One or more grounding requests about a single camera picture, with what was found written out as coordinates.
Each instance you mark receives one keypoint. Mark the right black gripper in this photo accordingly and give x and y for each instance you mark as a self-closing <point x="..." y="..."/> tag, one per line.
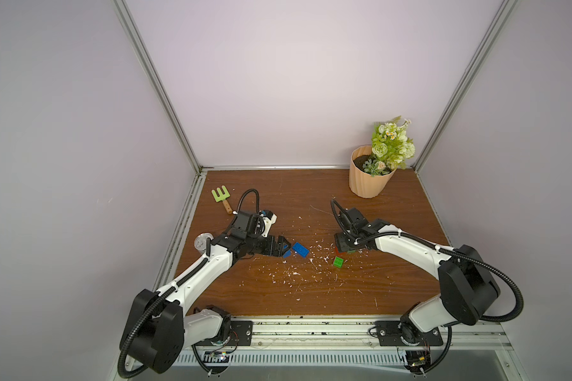
<point x="344" y="240"/>

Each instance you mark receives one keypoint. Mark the round silver metal object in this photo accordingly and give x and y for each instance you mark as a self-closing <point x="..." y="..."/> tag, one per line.
<point x="201" y="242"/>

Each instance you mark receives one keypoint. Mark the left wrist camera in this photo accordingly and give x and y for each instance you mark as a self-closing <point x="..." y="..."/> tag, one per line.
<point x="268" y="219"/>

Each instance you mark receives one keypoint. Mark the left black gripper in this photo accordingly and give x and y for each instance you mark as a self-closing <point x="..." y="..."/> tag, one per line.
<point x="277" y="251"/>

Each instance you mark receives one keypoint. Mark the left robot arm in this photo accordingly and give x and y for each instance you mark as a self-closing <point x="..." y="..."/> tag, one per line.
<point x="159" y="326"/>

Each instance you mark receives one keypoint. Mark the left electronics board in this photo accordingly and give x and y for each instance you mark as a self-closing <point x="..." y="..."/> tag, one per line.
<point x="216" y="358"/>

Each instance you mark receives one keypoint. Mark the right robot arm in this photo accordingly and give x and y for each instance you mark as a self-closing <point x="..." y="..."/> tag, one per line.
<point x="467" y="284"/>

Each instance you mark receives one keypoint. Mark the right electronics board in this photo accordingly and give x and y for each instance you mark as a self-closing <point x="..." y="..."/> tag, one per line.
<point x="417" y="362"/>

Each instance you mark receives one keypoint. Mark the green white artificial flowers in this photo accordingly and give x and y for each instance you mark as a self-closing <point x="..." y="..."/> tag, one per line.
<point x="390" y="147"/>

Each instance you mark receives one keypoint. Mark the green toy garden fork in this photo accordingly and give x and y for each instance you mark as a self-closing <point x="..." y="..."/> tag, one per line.
<point x="221" y="195"/>

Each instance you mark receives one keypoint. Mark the aluminium front rail frame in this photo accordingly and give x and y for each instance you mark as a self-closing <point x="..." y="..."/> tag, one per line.
<point x="343" y="341"/>

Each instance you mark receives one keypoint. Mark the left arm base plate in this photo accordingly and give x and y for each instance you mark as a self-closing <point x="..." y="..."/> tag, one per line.
<point x="237" y="333"/>

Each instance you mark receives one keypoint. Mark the electronics board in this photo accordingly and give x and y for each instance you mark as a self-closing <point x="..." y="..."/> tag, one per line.
<point x="216" y="358"/>
<point x="417" y="362"/>

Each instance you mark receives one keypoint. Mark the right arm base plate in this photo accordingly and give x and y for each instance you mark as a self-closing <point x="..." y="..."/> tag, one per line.
<point x="396" y="333"/>

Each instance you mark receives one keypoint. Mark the long blue lego brick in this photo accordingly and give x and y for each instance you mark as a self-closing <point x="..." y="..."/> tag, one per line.
<point x="300" y="250"/>

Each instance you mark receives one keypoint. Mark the beige ribbed flower pot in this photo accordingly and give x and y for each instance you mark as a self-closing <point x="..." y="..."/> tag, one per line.
<point x="361" y="183"/>

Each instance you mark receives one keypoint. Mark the right green lego brick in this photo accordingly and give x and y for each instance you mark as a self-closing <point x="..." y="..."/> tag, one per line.
<point x="338" y="262"/>

